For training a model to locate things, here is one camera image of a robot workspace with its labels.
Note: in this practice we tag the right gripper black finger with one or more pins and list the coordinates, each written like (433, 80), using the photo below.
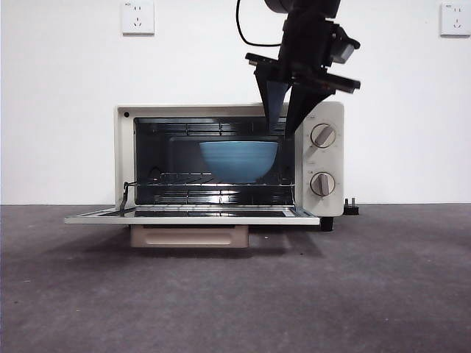
(272, 99)
(301, 106)

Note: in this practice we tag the blue ribbed bowl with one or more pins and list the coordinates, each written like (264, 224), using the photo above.
(239, 162)

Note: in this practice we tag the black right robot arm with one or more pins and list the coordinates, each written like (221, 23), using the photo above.
(305, 5)

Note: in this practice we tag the cream Toshiba toaster oven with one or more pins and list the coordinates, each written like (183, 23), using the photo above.
(324, 162)

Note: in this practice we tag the round beige temperature knob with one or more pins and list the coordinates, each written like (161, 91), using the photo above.
(324, 136)

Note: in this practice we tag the round beige timer knob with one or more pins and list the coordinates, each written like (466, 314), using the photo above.
(322, 184)

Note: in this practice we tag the black power plug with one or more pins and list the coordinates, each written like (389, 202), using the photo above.
(351, 209)

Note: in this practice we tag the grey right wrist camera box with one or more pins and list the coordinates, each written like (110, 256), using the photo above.
(344, 48)

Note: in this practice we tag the white wall socket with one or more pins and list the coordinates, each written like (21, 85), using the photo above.
(138, 18)
(456, 20)

